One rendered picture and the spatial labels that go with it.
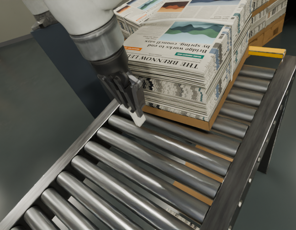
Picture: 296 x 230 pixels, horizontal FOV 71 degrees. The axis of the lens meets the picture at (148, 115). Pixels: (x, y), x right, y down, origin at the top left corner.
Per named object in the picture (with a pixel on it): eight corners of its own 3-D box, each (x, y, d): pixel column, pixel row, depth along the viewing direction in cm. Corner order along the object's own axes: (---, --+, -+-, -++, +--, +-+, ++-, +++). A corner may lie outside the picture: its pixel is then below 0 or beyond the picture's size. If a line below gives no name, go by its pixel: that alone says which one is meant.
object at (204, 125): (155, 80, 83) (152, 71, 80) (229, 94, 68) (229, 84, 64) (133, 108, 76) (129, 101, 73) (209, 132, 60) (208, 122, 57)
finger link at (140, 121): (136, 101, 54) (138, 102, 54) (144, 118, 59) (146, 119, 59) (129, 110, 53) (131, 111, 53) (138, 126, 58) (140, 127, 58)
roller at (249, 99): (144, 73, 88) (145, 83, 91) (265, 100, 62) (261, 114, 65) (151, 69, 92) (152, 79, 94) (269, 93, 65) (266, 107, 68)
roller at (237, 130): (124, 96, 83) (129, 104, 87) (248, 136, 57) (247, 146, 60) (132, 88, 85) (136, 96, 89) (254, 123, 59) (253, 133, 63)
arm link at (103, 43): (92, 9, 42) (104, 36, 46) (58, 34, 38) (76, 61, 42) (124, 9, 37) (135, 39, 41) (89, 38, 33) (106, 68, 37)
